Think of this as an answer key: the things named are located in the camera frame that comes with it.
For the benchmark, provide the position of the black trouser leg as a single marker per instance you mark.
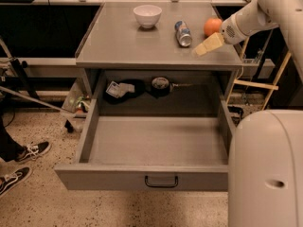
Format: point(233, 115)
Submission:
point(9, 149)

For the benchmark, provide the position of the black cloth with white packet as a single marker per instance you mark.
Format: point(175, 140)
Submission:
point(118, 92)

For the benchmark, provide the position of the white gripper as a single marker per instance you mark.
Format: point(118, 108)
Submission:
point(229, 29)

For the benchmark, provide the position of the black white sneaker lower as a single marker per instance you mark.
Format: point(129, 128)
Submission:
point(8, 181)

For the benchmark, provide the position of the grey metal pole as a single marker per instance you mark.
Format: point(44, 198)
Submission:
point(7, 90)

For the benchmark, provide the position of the grey cabinet counter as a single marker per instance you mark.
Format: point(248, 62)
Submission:
point(117, 44)

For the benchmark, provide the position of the black drawer handle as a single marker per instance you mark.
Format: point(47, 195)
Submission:
point(157, 182)

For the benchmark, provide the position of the blue silver soda can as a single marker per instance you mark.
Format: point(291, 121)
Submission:
point(183, 34)

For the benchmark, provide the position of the grey open top drawer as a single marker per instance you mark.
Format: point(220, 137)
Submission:
point(118, 152)

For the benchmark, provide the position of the black white sneaker upper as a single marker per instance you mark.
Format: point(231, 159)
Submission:
point(33, 152)

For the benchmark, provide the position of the orange fruit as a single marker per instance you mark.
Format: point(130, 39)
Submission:
point(212, 25)

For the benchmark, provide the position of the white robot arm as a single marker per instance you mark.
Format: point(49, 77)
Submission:
point(265, 166)

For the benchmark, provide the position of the clear plastic bin with items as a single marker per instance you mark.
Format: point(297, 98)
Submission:
point(76, 107)

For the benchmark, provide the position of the white ceramic bowl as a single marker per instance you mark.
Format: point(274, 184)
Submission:
point(147, 15)

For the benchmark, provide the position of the black white sneaker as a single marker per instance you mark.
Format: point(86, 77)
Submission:
point(8, 181)
point(33, 152)

